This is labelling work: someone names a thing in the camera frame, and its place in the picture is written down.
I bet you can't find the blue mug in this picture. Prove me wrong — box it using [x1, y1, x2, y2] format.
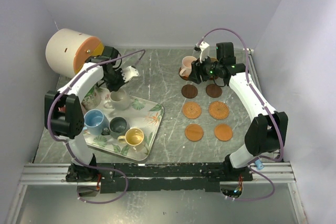
[83, 109, 109, 135]

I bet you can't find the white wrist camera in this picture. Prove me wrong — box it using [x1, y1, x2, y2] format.
[121, 66, 139, 83]
[194, 41, 210, 62]

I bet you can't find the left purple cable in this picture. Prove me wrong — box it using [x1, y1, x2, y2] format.
[46, 49, 146, 205]

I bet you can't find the purple cable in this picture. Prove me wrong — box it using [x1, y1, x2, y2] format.
[195, 28, 286, 201]
[46, 49, 146, 205]

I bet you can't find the smooth light wood coaster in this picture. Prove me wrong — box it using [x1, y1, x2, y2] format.
[185, 124, 204, 142]

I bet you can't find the green floral tall mug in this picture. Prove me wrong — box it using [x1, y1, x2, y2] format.
[81, 86, 101, 111]

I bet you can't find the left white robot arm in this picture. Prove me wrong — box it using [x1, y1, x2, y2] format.
[45, 46, 130, 182]

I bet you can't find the grey mug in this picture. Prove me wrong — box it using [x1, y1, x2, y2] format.
[109, 117, 130, 139]

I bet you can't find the yellow mug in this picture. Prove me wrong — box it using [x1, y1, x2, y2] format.
[117, 128, 145, 152]

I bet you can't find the dark wood coaster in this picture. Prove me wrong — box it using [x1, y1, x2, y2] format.
[206, 84, 222, 98]

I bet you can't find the large woven rattan coaster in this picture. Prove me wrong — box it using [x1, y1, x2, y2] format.
[208, 101, 229, 120]

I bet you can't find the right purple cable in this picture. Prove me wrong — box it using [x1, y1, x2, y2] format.
[195, 28, 286, 201]

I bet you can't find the beige mug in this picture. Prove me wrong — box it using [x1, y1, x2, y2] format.
[103, 89, 131, 111]

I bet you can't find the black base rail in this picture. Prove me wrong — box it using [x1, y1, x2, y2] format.
[65, 162, 253, 194]

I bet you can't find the pink mug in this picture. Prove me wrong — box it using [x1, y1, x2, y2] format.
[179, 56, 197, 77]

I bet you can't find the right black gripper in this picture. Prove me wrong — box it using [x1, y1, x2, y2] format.
[187, 53, 222, 84]

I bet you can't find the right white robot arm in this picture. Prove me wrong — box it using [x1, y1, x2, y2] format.
[188, 42, 288, 181]

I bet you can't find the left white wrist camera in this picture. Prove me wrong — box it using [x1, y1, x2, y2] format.
[121, 66, 139, 83]

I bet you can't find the red floral tall mug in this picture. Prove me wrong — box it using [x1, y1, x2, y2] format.
[58, 105, 66, 112]

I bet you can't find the dark walnut coaster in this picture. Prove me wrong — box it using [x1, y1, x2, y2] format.
[181, 84, 198, 99]

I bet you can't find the reddish brown wood coaster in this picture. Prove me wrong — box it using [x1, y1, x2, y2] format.
[209, 58, 218, 80]

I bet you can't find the hidden light wood coaster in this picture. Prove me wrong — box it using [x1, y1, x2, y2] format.
[214, 124, 233, 142]

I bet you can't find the blue connector clip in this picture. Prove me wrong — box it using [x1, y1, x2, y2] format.
[255, 159, 264, 170]

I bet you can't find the white cylindrical drawer box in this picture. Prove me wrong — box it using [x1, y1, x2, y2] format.
[45, 28, 104, 79]

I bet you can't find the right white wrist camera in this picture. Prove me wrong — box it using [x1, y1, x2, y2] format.
[194, 41, 210, 62]

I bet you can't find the floral serving tray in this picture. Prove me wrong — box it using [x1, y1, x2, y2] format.
[83, 88, 164, 161]

